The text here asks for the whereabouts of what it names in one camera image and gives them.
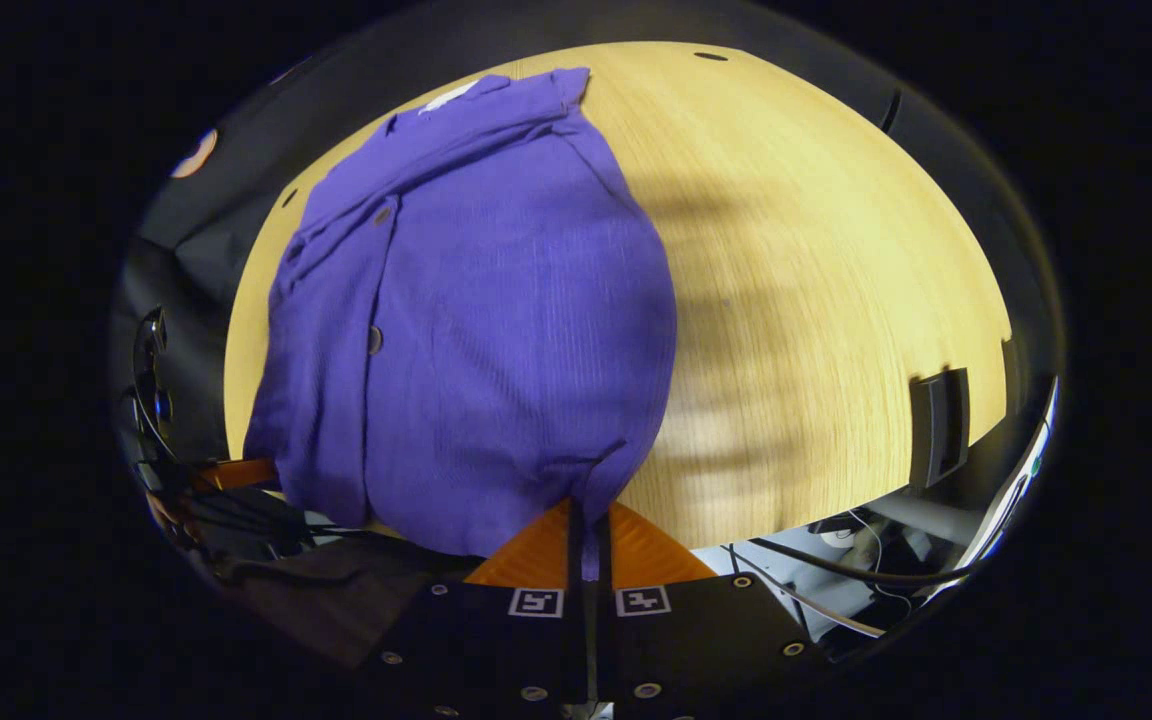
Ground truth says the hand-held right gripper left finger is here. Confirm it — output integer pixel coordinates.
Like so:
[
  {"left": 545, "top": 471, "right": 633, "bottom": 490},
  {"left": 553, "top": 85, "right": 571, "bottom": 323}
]
[{"left": 356, "top": 498, "right": 587, "bottom": 717}]

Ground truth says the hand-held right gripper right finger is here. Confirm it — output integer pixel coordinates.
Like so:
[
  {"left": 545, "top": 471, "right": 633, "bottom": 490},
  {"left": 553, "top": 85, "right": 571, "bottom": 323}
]
[{"left": 598, "top": 500, "right": 829, "bottom": 717}]

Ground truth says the purple knit cardigan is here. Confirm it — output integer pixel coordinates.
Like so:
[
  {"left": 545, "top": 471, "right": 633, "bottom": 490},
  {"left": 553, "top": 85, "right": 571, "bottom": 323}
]
[{"left": 241, "top": 67, "right": 679, "bottom": 581}]

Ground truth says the dark table edge clamp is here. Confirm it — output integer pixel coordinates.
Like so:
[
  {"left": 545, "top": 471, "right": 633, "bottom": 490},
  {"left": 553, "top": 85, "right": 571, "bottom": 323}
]
[{"left": 909, "top": 367, "right": 973, "bottom": 491}]

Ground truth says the white cable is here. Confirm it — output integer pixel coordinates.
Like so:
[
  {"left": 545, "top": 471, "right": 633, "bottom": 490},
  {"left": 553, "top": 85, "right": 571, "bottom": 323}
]
[{"left": 718, "top": 545, "right": 885, "bottom": 641}]

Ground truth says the black cable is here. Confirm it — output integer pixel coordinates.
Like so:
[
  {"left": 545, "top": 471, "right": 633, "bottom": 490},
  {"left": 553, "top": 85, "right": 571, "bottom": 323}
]
[{"left": 726, "top": 535, "right": 982, "bottom": 589}]

